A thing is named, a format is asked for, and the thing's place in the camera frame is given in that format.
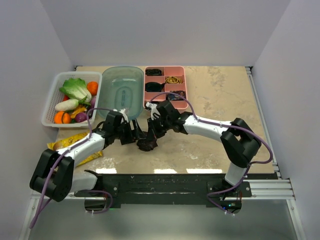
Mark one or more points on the brown floral necktie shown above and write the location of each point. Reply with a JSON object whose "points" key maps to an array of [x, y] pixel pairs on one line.
{"points": [[146, 145]]}

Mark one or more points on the yellow chips bag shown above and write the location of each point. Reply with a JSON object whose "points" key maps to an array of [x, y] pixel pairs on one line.
{"points": [[66, 142]]}

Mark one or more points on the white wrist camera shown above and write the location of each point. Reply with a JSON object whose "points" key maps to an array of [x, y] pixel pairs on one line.
{"points": [[124, 112], [152, 108]]}

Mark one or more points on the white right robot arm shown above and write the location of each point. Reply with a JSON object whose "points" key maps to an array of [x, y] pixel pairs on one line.
{"points": [[238, 142]]}

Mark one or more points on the purple toy eggplant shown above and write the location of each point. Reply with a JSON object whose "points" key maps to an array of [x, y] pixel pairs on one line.
{"points": [[91, 106]]}

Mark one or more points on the white toy radish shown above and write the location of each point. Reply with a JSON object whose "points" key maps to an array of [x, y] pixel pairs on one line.
{"points": [[67, 105]]}

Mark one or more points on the black rolled tie top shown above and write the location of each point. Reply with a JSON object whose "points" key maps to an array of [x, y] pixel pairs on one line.
{"points": [[153, 72]]}

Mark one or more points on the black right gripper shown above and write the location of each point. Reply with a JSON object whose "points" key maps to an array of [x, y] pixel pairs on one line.
{"points": [[153, 133]]}

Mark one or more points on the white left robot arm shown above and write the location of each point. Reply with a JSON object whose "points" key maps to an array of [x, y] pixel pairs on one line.
{"points": [[54, 177]]}

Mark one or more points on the dark patterned rolled tie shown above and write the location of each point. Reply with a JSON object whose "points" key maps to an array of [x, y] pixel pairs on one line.
{"points": [[177, 95]]}

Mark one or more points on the yellow rolled tie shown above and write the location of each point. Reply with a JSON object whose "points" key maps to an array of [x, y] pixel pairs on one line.
{"points": [[173, 80]]}

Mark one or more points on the toy cabbage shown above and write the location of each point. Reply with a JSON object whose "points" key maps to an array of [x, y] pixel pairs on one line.
{"points": [[76, 88]]}

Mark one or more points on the orange toy fruit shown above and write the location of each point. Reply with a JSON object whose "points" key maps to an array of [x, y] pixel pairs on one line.
{"points": [[92, 87]]}

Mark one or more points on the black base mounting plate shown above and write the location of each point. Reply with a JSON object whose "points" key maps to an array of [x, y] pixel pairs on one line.
{"points": [[206, 189]]}

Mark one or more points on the yellow toy pepper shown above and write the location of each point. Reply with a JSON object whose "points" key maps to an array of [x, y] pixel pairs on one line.
{"points": [[77, 110]]}

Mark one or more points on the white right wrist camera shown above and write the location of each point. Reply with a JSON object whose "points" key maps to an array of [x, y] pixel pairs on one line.
{"points": [[152, 108]]}

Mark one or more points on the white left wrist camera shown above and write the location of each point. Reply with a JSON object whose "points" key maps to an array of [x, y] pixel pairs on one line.
{"points": [[124, 112]]}

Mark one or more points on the aluminium frame rail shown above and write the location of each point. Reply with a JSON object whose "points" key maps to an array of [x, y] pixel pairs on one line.
{"points": [[275, 189]]}

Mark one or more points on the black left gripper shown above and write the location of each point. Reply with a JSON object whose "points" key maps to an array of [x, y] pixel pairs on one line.
{"points": [[130, 138]]}

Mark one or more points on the teal plastic container lid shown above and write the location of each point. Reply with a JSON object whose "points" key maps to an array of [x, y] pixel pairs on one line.
{"points": [[122, 87]]}

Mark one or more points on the purple toy onion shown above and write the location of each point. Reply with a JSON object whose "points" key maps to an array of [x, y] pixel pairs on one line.
{"points": [[81, 117]]}

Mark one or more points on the orange toy pumpkin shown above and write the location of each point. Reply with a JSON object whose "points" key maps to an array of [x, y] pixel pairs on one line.
{"points": [[62, 117]]}

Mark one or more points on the pink divided organizer tray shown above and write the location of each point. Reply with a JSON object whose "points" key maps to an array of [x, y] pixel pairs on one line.
{"points": [[157, 97]]}

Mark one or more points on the black rolled belt middle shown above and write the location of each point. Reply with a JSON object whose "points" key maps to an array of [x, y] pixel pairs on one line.
{"points": [[154, 86]]}

